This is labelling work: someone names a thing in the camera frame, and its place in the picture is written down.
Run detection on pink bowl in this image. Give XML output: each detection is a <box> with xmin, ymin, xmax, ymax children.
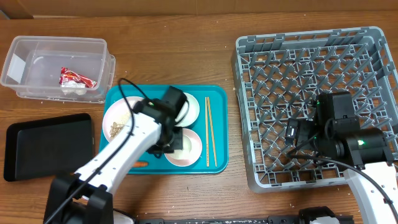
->
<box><xmin>165</xmin><ymin>128</ymin><xmax>203</xmax><ymax>167</ymax></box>

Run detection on white bowl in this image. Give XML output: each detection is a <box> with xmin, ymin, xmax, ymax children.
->
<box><xmin>175</xmin><ymin>93</ymin><xmax>200</xmax><ymax>128</ymax></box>

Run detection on white tissue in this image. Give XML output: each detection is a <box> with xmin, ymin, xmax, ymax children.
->
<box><xmin>61</xmin><ymin>81</ymin><xmax>86</xmax><ymax>95</ymax></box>

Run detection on red foil wrapper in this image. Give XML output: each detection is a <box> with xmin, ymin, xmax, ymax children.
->
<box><xmin>59</xmin><ymin>67</ymin><xmax>96</xmax><ymax>88</ymax></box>

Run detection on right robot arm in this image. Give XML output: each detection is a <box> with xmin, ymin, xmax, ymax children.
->
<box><xmin>285</xmin><ymin>117</ymin><xmax>397</xmax><ymax>223</ymax></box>

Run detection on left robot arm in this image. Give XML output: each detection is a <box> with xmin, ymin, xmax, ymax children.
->
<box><xmin>44</xmin><ymin>95</ymin><xmax>187</xmax><ymax>223</ymax></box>

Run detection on teal serving tray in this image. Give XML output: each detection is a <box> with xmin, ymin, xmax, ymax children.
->
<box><xmin>98</xmin><ymin>84</ymin><xmax>229</xmax><ymax>175</ymax></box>

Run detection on orange carrot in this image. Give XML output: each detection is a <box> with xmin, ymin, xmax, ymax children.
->
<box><xmin>132</xmin><ymin>161</ymin><xmax>149</xmax><ymax>168</ymax></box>

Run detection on peanut shells pile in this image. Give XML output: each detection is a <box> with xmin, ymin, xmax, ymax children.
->
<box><xmin>109</xmin><ymin>122</ymin><xmax>124</xmax><ymax>139</ymax></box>

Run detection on pink plate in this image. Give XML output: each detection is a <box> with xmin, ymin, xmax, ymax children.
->
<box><xmin>102</xmin><ymin>98</ymin><xmax>131</xmax><ymax>142</ymax></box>

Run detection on gray dish rack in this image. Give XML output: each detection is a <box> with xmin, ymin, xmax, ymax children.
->
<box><xmin>231</xmin><ymin>26</ymin><xmax>397</xmax><ymax>193</ymax></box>

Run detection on black tray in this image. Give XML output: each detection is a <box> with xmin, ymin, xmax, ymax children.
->
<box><xmin>3</xmin><ymin>113</ymin><xmax>95</xmax><ymax>182</ymax></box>

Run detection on clear plastic bin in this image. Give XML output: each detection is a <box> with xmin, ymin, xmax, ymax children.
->
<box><xmin>1</xmin><ymin>36</ymin><xmax>116</xmax><ymax>103</ymax></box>

